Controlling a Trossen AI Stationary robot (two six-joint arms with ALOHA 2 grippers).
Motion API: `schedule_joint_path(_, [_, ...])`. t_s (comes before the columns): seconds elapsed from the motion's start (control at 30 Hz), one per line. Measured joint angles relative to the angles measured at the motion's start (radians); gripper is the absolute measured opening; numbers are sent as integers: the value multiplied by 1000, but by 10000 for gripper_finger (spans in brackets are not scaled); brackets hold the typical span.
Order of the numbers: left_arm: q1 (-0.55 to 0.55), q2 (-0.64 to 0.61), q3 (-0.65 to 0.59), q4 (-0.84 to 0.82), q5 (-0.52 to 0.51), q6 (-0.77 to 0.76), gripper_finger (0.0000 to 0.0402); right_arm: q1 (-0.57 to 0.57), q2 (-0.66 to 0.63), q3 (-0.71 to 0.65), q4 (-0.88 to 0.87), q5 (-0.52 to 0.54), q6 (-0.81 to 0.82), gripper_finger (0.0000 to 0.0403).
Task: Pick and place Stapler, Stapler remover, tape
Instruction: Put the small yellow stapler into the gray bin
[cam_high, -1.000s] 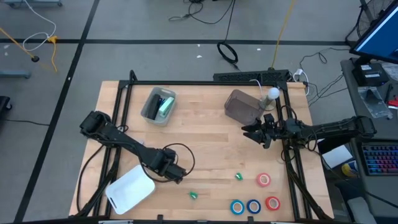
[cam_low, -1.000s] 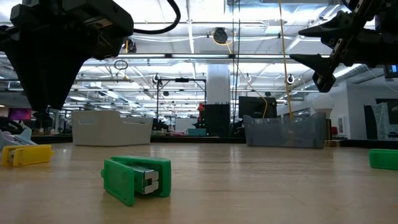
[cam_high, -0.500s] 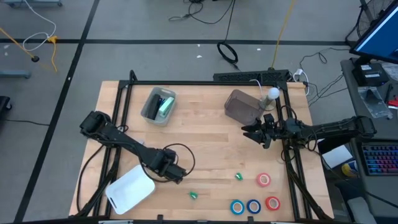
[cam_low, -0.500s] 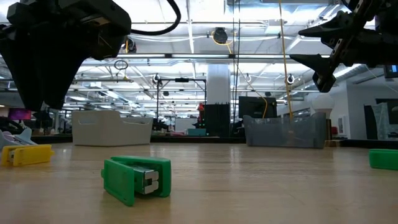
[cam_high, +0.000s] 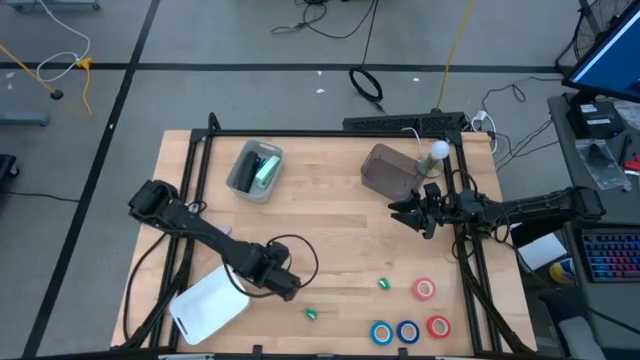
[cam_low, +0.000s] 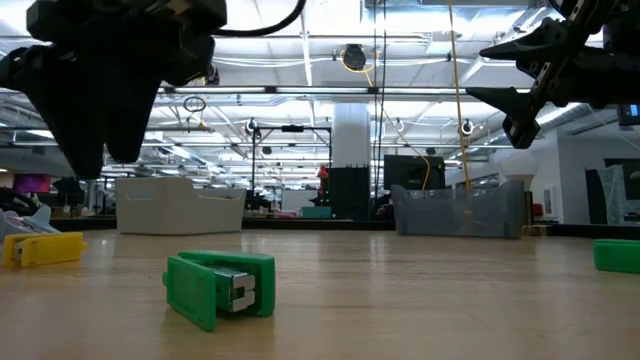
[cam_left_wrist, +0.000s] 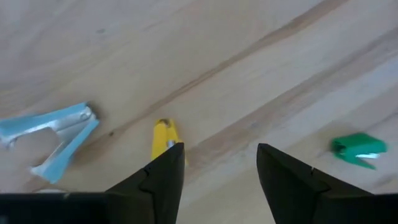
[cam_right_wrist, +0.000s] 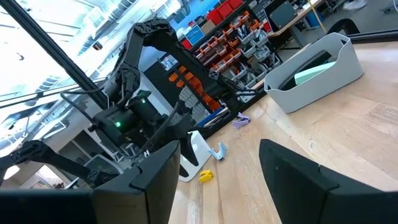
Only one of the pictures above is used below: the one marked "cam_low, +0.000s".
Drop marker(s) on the black aluminium table frame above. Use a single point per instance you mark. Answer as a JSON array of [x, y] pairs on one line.
[[320, 225]]

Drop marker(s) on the translucent grey plastic bin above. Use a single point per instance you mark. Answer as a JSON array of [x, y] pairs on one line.
[[450, 215]]

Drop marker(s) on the white plastic bin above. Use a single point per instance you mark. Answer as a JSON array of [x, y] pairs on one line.
[[165, 210]]

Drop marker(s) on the black camera rig frame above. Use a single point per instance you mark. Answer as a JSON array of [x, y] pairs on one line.
[[292, 128]]

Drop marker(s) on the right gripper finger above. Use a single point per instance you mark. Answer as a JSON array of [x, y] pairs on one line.
[[512, 102], [537, 47]]

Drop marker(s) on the black monitor back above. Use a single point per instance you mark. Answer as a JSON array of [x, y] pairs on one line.
[[412, 172]]

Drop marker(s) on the green mini stapler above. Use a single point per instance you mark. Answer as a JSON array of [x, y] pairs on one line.
[[617, 256], [220, 290]]

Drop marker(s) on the white panel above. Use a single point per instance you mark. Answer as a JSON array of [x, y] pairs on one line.
[[299, 202]]

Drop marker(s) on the yellow mini stapler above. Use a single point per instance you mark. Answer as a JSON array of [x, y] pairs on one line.
[[42, 248]]

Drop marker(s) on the computer monitor blue screen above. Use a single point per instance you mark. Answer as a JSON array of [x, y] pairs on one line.
[[631, 112]]

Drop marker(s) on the white round column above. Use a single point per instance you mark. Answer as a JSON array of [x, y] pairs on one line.
[[352, 135]]

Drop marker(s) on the black cabinet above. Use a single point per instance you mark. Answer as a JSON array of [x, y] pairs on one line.
[[350, 192]]

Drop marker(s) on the magenta lit display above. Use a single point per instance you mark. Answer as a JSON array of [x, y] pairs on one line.
[[32, 183]]

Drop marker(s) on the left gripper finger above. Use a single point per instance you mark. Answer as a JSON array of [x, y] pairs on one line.
[[65, 100], [132, 100]]

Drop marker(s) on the teal box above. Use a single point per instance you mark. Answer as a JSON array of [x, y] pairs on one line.
[[316, 212]]

